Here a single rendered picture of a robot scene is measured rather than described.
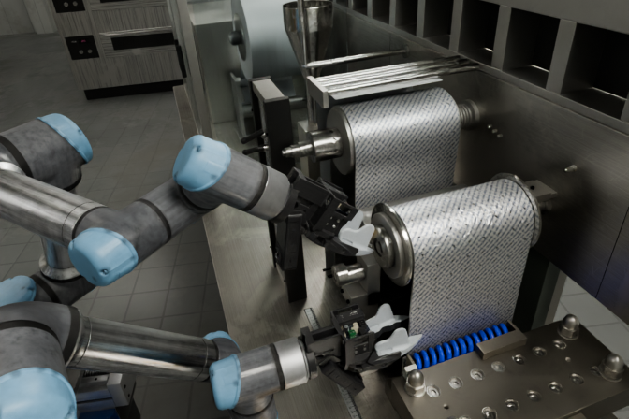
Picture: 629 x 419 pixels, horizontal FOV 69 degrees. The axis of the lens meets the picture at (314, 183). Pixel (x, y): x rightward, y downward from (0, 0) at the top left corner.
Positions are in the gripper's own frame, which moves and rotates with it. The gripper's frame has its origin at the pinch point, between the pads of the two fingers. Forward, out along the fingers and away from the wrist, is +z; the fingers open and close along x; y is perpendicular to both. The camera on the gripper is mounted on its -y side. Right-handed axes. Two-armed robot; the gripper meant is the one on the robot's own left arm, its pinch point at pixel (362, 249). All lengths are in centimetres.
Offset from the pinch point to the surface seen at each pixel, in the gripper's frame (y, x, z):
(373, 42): 35, 74, 19
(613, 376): 6.9, -25.6, 39.9
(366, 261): -2.1, 0.5, 3.0
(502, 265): 11.0, -8.1, 21.5
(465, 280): 5.5, -8.1, 16.3
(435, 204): 13.6, -2.2, 5.1
